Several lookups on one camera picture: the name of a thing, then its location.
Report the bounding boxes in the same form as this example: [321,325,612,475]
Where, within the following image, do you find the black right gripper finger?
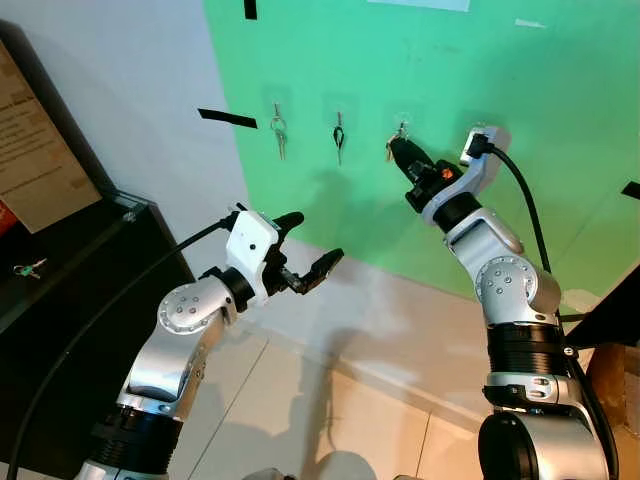
[387,141,421,184]
[395,137,436,174]

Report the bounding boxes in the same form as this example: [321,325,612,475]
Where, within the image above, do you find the keys with green tag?
[13,259,47,279]

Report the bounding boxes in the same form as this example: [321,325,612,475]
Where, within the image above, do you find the long white tape strip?
[367,0,471,13]

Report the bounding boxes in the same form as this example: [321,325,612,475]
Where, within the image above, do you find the grey robot leg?
[240,467,296,480]

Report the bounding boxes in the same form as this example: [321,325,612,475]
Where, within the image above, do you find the black furniture panel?
[565,262,640,349]

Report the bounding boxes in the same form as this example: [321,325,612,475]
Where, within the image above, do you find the black cabinet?
[0,192,197,479]

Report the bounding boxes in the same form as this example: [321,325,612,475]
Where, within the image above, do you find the brown cardboard box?
[0,40,103,233]

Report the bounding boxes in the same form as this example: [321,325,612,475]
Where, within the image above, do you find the open brown carton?
[585,340,640,471]

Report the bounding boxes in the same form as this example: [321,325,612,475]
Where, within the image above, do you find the clear adhesive wall hook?
[328,93,354,125]
[392,110,414,141]
[266,85,291,121]

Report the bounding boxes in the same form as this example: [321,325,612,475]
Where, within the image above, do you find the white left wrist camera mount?
[225,210,279,306]

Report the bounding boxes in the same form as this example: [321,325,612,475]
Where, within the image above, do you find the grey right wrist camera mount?
[420,124,513,227]

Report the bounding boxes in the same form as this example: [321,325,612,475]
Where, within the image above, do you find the silver keys on ring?
[269,115,291,161]

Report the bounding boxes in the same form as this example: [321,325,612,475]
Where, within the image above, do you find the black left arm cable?
[3,208,243,480]

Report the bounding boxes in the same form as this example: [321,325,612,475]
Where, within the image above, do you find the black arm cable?
[3,208,243,480]
[480,143,621,480]

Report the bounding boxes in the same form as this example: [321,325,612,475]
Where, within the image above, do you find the green wall board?
[203,0,640,301]

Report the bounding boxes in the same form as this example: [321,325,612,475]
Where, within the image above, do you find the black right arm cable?
[480,143,621,480]

